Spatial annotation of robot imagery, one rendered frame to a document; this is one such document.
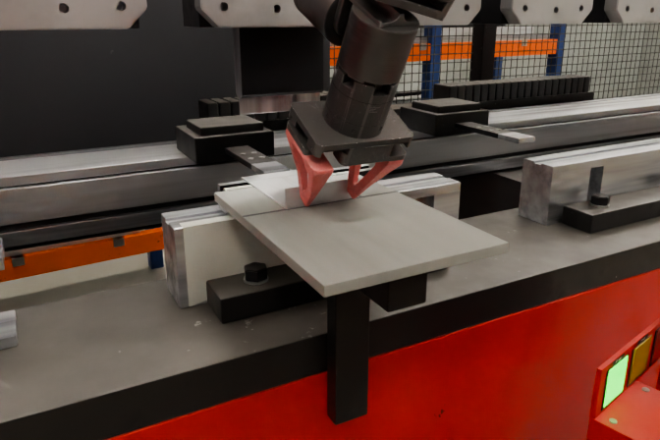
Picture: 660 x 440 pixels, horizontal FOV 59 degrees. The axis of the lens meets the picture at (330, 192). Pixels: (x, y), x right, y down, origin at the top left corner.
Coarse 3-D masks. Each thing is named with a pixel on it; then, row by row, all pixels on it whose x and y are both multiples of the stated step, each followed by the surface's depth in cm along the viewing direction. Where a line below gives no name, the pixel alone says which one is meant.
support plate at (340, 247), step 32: (224, 192) 64; (256, 192) 64; (256, 224) 55; (288, 224) 55; (320, 224) 55; (352, 224) 55; (384, 224) 55; (416, 224) 55; (448, 224) 55; (288, 256) 48; (320, 256) 48; (352, 256) 48; (384, 256) 48; (416, 256) 48; (448, 256) 48; (480, 256) 49; (320, 288) 43; (352, 288) 44
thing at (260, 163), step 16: (176, 128) 90; (192, 128) 86; (208, 128) 83; (224, 128) 84; (240, 128) 85; (256, 128) 86; (192, 144) 83; (208, 144) 83; (224, 144) 84; (240, 144) 85; (256, 144) 86; (272, 144) 87; (192, 160) 84; (208, 160) 83; (224, 160) 84; (240, 160) 79; (256, 160) 77; (272, 160) 77
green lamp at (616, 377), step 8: (624, 360) 63; (616, 368) 62; (624, 368) 64; (608, 376) 61; (616, 376) 63; (624, 376) 64; (608, 384) 62; (616, 384) 63; (608, 392) 62; (616, 392) 64; (608, 400) 63
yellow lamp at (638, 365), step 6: (648, 342) 67; (636, 348) 65; (642, 348) 66; (648, 348) 68; (636, 354) 66; (642, 354) 67; (648, 354) 68; (636, 360) 66; (642, 360) 68; (636, 366) 67; (642, 366) 68; (636, 372) 67; (630, 378) 66
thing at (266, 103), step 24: (240, 48) 63; (264, 48) 64; (288, 48) 65; (312, 48) 67; (240, 72) 64; (264, 72) 65; (288, 72) 66; (312, 72) 67; (240, 96) 65; (264, 96) 66; (288, 96) 68; (312, 96) 69
